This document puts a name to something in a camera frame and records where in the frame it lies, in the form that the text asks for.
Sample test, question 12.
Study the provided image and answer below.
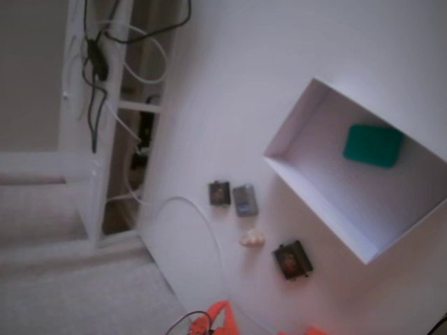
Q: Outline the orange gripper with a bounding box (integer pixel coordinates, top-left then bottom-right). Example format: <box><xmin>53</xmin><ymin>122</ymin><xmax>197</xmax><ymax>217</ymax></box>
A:
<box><xmin>190</xmin><ymin>301</ymin><xmax>239</xmax><ymax>335</ymax></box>

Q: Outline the green cube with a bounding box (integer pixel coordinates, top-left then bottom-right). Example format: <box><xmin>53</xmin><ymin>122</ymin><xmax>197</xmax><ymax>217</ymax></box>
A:
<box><xmin>342</xmin><ymin>124</ymin><xmax>405</xmax><ymax>169</ymax></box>

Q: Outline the white cardboard bin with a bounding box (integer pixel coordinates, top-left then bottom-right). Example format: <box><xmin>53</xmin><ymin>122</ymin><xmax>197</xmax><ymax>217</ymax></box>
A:
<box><xmin>262</xmin><ymin>78</ymin><xmax>447</xmax><ymax>266</ymax></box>

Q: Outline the small cream figurine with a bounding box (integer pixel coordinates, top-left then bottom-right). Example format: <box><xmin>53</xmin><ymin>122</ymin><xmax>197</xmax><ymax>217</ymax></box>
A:
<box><xmin>240</xmin><ymin>228</ymin><xmax>266</xmax><ymax>248</ymax></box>

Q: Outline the black case with red coin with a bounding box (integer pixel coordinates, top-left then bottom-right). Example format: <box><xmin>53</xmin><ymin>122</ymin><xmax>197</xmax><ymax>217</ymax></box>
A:
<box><xmin>271</xmin><ymin>239</ymin><xmax>314</xmax><ymax>281</ymax></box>

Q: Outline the grey metal tin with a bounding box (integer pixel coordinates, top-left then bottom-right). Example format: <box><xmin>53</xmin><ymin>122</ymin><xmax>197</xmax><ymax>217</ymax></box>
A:
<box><xmin>232</xmin><ymin>184</ymin><xmax>260</xmax><ymax>218</ymax></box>

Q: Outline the black case with dark coin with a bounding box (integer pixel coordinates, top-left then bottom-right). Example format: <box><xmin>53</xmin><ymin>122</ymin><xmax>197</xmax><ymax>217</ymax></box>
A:
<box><xmin>208</xmin><ymin>180</ymin><xmax>232</xmax><ymax>207</ymax></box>

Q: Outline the black gooseneck stand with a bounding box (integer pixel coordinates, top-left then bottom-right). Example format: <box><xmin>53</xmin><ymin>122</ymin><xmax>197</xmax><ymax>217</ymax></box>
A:
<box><xmin>427</xmin><ymin>310</ymin><xmax>447</xmax><ymax>335</ymax></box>

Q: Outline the white metal frame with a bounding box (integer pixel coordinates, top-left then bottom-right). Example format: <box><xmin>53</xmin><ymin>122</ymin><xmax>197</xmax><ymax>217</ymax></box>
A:
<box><xmin>59</xmin><ymin>0</ymin><xmax>165</xmax><ymax>248</ymax></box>

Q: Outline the white looped cable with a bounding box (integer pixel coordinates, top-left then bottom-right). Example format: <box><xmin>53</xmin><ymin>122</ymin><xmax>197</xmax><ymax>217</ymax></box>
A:
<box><xmin>64</xmin><ymin>20</ymin><xmax>168</xmax><ymax>144</ymax></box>

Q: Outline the black power cable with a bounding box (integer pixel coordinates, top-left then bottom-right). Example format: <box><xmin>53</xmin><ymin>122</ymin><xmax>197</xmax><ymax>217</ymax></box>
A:
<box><xmin>82</xmin><ymin>0</ymin><xmax>193</xmax><ymax>154</ymax></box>

